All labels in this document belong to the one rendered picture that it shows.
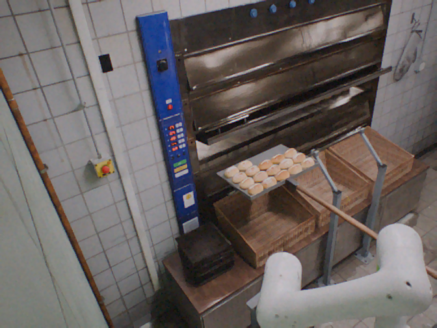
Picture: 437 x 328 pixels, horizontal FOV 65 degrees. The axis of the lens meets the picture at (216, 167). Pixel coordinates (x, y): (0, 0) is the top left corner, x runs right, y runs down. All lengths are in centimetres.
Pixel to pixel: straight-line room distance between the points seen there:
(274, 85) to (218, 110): 47
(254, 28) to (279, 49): 26
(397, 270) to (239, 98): 158
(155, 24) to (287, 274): 132
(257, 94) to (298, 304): 158
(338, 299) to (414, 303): 19
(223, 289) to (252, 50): 152
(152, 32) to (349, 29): 158
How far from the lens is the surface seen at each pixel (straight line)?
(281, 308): 117
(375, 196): 292
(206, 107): 219
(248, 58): 228
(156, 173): 217
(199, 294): 232
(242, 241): 237
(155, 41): 189
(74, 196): 206
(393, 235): 114
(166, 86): 197
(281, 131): 267
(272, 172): 214
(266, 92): 244
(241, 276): 238
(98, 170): 194
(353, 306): 108
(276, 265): 129
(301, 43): 256
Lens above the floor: 242
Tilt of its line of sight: 33 degrees down
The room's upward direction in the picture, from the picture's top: 6 degrees counter-clockwise
